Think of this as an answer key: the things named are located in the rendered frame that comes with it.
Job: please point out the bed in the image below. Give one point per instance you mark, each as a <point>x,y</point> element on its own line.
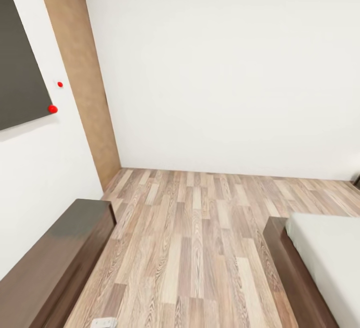
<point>317,258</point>

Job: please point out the bench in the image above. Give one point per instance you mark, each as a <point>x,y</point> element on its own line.
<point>41,290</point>

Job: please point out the wall mounted tv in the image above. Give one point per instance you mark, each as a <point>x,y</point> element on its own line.
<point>23,93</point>

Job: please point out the electric switch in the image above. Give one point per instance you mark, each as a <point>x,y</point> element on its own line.
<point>58,83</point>

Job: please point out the sliding door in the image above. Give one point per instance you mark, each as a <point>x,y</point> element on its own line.
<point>71,25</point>

